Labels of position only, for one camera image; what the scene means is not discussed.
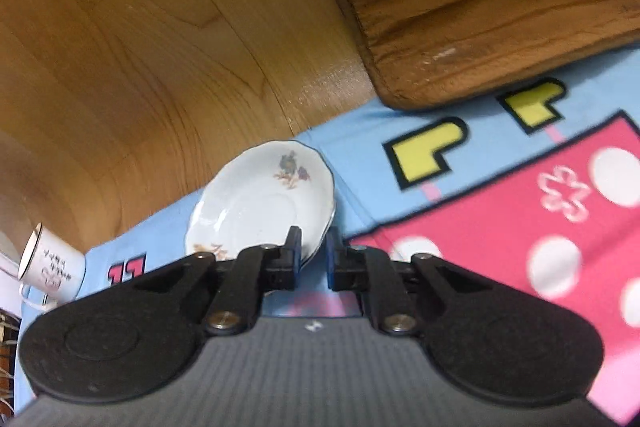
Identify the floral white plate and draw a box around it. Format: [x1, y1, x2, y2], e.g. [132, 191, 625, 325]
[184, 140, 336, 263]

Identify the white enamel mug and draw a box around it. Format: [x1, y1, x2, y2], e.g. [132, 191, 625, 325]
[17, 223, 86, 312]

